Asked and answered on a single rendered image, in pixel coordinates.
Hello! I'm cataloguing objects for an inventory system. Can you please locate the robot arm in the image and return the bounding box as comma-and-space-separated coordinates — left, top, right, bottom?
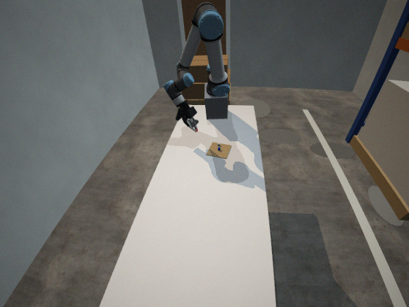
164, 2, 230, 106

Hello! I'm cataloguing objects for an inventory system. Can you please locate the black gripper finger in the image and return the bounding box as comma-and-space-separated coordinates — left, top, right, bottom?
190, 117, 199, 129
182, 118, 196, 132

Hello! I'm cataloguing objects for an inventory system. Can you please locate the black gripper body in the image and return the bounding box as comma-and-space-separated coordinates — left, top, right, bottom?
176, 100, 197, 120

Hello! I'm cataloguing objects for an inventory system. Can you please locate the tan square mat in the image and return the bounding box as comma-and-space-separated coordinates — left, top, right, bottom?
206, 142, 232, 159

